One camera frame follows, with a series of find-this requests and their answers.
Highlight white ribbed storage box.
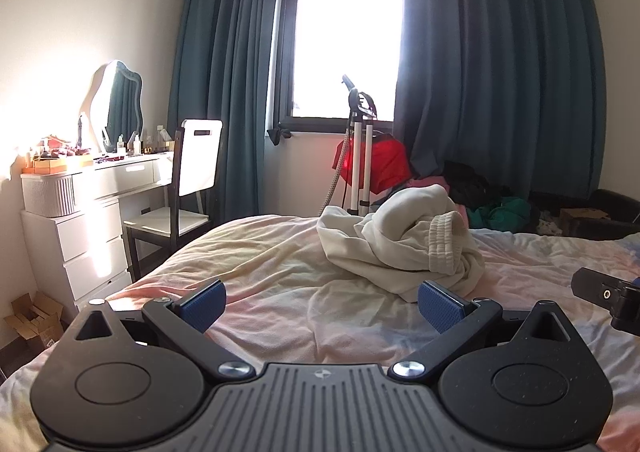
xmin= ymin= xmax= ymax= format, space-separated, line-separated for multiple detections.
xmin=21 ymin=171 xmax=76 ymax=218

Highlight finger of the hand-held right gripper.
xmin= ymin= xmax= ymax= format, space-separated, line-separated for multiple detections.
xmin=571 ymin=268 xmax=640 ymax=334

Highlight open cardboard box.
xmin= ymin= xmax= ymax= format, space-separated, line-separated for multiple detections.
xmin=4 ymin=292 xmax=66 ymax=351

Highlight cream sweatpants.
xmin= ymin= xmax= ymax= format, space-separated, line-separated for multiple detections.
xmin=316 ymin=183 xmax=486 ymax=303

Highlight white dressing table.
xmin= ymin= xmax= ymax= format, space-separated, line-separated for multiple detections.
xmin=75 ymin=151 xmax=177 ymax=214

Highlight white drawer cabinet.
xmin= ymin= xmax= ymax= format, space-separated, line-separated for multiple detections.
xmin=21 ymin=197 xmax=133 ymax=305

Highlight row of cosmetic bottles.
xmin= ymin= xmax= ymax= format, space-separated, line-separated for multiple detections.
xmin=102 ymin=125 xmax=177 ymax=156

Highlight red bag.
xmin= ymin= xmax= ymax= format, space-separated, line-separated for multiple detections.
xmin=332 ymin=132 xmax=414 ymax=196

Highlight wavy white framed mirror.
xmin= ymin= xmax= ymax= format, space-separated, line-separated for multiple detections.
xmin=80 ymin=60 xmax=145 ymax=153

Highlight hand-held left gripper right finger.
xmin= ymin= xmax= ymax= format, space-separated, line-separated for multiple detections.
xmin=389 ymin=281 xmax=577 ymax=381

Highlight orange box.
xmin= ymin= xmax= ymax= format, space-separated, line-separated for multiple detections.
xmin=32 ymin=159 xmax=69 ymax=176

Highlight green garment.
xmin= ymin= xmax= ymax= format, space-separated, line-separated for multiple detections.
xmin=469 ymin=196 xmax=532 ymax=234

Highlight garment steamer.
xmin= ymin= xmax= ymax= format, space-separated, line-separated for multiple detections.
xmin=320 ymin=75 xmax=382 ymax=216

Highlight small brown cardboard box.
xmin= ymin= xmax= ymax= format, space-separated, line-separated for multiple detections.
xmin=558 ymin=207 xmax=612 ymax=234

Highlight dark framed window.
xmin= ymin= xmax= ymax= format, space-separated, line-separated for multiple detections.
xmin=267 ymin=0 xmax=406 ymax=135

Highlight black clothes pile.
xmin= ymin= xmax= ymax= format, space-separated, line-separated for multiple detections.
xmin=442 ymin=159 xmax=512 ymax=214

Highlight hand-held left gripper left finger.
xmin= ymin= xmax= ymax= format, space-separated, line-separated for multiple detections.
xmin=75 ymin=278 xmax=257 ymax=381

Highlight white and black chair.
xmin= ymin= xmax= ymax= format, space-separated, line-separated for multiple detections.
xmin=122 ymin=119 xmax=224 ymax=279

